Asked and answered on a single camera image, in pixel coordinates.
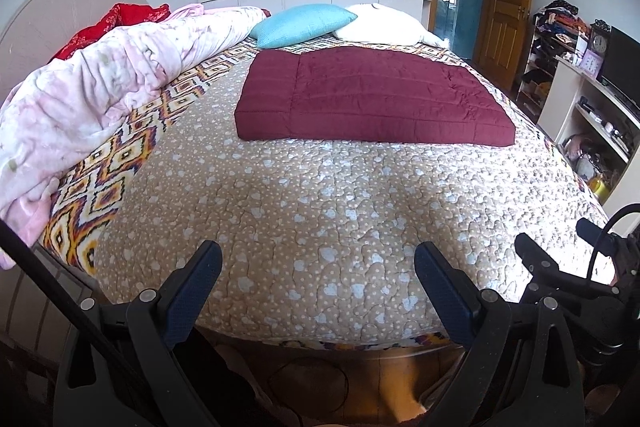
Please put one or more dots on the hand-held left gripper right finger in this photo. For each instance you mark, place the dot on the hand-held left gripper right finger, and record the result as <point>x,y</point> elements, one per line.
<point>445,292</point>

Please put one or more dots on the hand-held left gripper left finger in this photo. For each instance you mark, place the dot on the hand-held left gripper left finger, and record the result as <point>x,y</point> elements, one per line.
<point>195,287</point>

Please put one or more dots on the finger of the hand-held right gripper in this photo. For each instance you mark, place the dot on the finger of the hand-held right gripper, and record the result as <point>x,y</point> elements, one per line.
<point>537,259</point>
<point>597,237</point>

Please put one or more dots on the maroon quilt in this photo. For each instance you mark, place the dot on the maroon quilt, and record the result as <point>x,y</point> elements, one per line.
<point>375,97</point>

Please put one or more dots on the cluttered clothes rack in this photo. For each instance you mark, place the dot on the cluttered clothes rack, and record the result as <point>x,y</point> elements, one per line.
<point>545,57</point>

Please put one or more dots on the yellow container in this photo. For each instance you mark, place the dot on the yellow container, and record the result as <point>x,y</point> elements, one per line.
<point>600,189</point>

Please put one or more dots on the beige quilted bedspread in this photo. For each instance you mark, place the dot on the beige quilted bedspread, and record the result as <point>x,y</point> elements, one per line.
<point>325,217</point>

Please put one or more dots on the white television cabinet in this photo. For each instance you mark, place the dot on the white television cabinet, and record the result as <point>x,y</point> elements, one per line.
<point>560,97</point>

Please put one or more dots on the black television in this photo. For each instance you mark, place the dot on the black television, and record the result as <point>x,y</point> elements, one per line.
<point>625,62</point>

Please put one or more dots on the ornate table clock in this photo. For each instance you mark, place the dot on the ornate table clock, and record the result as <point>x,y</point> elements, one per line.
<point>598,42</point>

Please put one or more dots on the pink floral comforter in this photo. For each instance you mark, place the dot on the pink floral comforter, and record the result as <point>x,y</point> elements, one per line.
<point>90,97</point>

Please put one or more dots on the wooden door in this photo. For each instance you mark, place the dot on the wooden door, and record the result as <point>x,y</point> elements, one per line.
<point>505,7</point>

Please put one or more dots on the white pillow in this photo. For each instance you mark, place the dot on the white pillow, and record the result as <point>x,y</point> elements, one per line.
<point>385,24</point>

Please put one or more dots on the red cloth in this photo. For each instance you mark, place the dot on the red cloth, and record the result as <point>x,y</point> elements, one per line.
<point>115,19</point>

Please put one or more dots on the teal pillow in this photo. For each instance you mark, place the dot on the teal pillow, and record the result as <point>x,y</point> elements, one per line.
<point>300,24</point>

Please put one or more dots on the pale rounded headboard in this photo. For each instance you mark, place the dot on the pale rounded headboard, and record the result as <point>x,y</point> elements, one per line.
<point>50,7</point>

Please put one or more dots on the grey panelled bed frame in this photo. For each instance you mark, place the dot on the grey panelled bed frame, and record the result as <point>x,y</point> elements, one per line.
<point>30,302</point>

